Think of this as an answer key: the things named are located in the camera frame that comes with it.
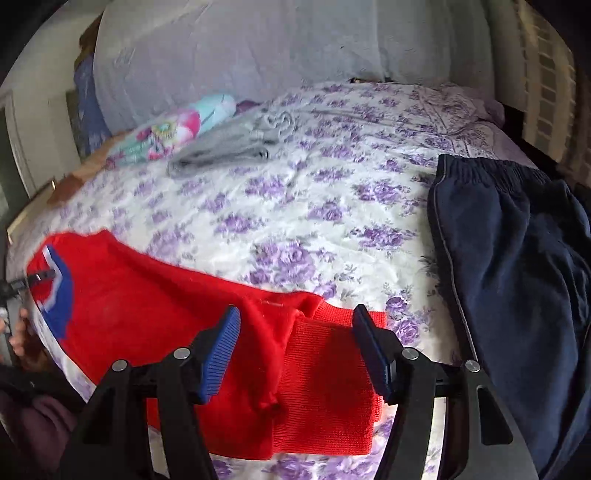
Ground floral folded quilt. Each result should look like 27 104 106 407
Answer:
105 92 238 169

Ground person's left forearm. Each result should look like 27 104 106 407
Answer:
0 362 80 480

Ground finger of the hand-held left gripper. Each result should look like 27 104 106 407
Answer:
25 270 64 288

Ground wooden boxes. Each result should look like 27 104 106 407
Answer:
78 31 101 66

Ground red jacket blue white stripes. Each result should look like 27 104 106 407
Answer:
25 230 389 461

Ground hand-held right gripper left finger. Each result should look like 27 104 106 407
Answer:
56 305 242 480

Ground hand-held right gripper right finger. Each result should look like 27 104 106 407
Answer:
353 304 541 480

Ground navy blue pants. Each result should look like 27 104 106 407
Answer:
427 154 591 480

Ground brown pillow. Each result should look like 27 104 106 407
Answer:
46 133 136 206

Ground person's left hand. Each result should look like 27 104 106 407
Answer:
8 308 45 373

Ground beige patterned curtain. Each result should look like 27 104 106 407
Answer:
512 0 588 182

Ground white framed door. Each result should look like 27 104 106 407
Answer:
0 90 38 232

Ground purple floral bed sheet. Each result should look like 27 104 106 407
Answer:
4 81 542 480

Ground white lace cover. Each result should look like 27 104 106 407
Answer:
92 0 491 136

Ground light purple floral pillowcase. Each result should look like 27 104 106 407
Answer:
414 82 507 136

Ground grey folded pants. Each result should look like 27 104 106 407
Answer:
167 110 297 179

